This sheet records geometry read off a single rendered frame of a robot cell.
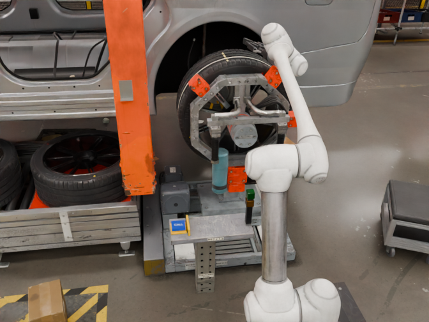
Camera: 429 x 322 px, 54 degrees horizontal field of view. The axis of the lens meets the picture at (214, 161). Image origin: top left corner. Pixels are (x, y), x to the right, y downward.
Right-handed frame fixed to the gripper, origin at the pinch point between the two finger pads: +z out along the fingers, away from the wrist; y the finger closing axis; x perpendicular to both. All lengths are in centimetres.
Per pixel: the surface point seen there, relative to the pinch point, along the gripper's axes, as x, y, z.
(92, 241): -120, -81, 19
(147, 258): -119, -59, -10
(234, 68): -13.3, -7.0, -0.5
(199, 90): -22.9, -27.7, 0.0
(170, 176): -89, -30, 21
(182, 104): -35.2, -30.5, 11.2
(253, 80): -16.4, -2.3, -11.8
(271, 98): -21.8, 1.2, -23.5
